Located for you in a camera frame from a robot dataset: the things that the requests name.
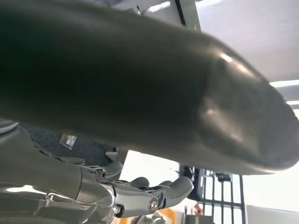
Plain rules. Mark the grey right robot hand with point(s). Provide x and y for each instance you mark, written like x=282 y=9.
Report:
x=116 y=77

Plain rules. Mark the yellow workbench marking tape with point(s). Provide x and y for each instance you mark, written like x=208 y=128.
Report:
x=171 y=216

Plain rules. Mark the silver floor socket box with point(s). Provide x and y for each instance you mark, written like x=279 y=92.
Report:
x=68 y=141

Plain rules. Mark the ceiling light strip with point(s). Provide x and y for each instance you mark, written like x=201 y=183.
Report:
x=293 y=102
x=285 y=83

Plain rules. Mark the black window frame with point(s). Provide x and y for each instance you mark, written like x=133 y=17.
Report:
x=241 y=198

